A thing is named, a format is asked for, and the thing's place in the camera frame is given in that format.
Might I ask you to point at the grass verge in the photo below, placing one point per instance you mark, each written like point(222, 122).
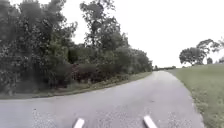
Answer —
point(100, 84)

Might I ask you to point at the grey asphalt path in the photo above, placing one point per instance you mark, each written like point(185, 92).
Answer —
point(133, 100)

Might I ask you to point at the dense wood of trees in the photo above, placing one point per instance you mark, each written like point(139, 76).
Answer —
point(50, 50)

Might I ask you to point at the robot's own part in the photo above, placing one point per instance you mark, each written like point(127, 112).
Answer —
point(79, 123)
point(149, 122)

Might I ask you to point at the broad round tree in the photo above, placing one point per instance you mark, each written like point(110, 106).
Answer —
point(191, 56)

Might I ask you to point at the grass slope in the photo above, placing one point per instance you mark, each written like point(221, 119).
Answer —
point(206, 86)

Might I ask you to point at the small dark bush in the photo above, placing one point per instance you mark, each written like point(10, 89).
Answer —
point(209, 60)

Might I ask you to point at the tall thin tree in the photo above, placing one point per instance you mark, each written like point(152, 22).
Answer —
point(208, 45)

